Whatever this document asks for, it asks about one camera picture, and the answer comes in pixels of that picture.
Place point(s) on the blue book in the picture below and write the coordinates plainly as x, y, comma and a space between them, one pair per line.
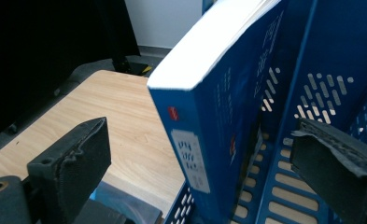
215, 109

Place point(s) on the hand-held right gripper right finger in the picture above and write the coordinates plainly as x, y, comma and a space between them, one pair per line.
336, 168

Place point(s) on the black curtain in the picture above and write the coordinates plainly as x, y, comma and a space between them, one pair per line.
47, 46

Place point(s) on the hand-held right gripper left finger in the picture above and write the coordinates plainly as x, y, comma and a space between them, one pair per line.
72, 161

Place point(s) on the black book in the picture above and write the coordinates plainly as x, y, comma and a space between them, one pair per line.
134, 208

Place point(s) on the white panel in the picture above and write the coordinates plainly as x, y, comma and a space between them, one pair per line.
162, 21

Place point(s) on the striped stand base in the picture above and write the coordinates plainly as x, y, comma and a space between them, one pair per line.
131, 67

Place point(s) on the blue file rack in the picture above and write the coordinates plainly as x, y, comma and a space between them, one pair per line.
327, 46

